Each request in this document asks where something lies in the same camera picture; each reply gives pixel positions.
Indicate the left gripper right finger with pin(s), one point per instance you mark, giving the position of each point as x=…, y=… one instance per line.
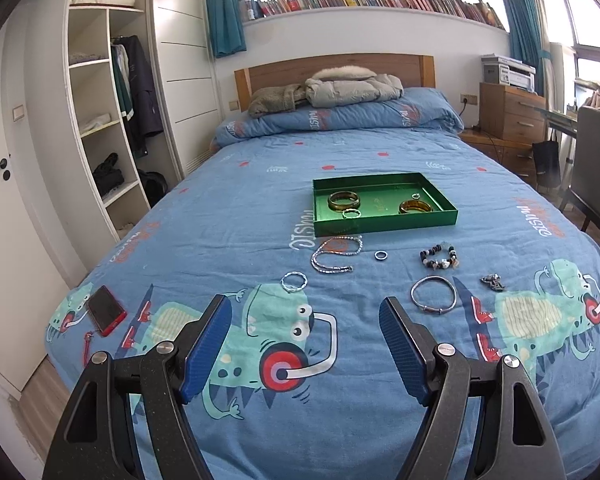
x=514, y=439

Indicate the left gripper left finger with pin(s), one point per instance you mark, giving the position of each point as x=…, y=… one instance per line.
x=95, y=437

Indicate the silver charm pendant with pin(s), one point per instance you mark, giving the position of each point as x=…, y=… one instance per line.
x=493, y=281

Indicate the green jewelry tray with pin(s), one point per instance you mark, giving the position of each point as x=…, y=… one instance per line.
x=380, y=195

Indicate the red smartphone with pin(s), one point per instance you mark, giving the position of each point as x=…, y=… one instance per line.
x=105, y=310

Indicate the amber bangle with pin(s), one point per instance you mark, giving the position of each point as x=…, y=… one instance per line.
x=414, y=205

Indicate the black bag in wardrobe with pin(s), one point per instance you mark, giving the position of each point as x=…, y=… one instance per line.
x=154, y=186

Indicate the black clothes on shelf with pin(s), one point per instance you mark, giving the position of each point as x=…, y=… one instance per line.
x=107, y=176

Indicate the grey chair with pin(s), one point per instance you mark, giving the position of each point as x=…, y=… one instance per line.
x=584, y=189

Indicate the white open shelf wardrobe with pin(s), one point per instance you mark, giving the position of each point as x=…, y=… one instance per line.
x=98, y=124

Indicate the wooden bedside table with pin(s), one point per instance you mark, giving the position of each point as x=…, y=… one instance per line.
x=515, y=156

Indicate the blue cartoon bed cover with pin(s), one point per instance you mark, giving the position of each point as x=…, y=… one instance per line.
x=306, y=387

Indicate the brown wide bangle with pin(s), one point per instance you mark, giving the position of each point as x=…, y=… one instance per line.
x=343, y=200

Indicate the glass desk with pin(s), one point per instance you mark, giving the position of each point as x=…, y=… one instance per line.
x=560, y=122

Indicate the hanging dark coat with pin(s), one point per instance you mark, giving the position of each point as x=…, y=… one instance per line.
x=136, y=93

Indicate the wooden drawer cabinet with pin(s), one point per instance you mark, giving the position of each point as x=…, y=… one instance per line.
x=512, y=114

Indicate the blue folded duvet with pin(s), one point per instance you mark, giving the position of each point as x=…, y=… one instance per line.
x=425, y=108

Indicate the white printer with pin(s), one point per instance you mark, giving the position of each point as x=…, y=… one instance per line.
x=499, y=69

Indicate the white sliding wardrobe door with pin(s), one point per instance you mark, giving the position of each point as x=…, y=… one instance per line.
x=187, y=80

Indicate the wooden headboard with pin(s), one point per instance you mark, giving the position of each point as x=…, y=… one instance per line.
x=412, y=70

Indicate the olive green jacket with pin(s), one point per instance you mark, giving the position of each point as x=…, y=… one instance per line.
x=273, y=100

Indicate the grey puffer jacket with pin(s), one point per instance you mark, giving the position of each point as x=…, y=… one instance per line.
x=346, y=85

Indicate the left teal curtain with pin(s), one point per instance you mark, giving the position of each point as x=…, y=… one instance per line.
x=225, y=27

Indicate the teal curtain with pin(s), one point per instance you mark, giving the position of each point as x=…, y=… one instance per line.
x=225, y=27
x=528, y=40

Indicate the right teal curtain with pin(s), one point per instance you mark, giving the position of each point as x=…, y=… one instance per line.
x=528, y=40

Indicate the row of books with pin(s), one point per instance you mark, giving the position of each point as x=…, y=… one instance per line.
x=479, y=11

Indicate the black door handle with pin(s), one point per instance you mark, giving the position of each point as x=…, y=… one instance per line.
x=4, y=171

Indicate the wall power socket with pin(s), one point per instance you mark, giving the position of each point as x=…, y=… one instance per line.
x=469, y=99

